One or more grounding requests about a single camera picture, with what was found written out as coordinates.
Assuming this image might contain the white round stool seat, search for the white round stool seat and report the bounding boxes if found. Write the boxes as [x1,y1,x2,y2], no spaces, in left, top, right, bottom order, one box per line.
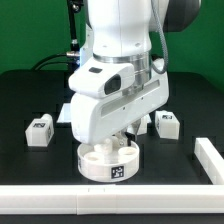
[77,136,140,182]

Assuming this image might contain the white sheet with markers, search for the white sheet with markers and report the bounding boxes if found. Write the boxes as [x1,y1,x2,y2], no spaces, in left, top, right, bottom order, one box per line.
[57,103,71,123]

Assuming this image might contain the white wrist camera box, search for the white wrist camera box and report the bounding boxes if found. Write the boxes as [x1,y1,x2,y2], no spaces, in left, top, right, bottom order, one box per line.
[68,58,135,98]

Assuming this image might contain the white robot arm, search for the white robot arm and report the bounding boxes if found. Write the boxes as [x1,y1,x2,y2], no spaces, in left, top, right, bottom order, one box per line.
[69,0,201,145]

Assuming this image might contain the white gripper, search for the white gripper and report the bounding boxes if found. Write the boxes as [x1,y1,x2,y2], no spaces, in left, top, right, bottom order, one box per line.
[70,72,169,147]

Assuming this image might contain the black cables at base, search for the black cables at base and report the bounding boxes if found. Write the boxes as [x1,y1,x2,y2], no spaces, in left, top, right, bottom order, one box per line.
[31,51,81,72]

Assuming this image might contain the white front rail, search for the white front rail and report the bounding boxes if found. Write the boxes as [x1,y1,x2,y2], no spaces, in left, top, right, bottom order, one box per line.
[0,185,224,215]

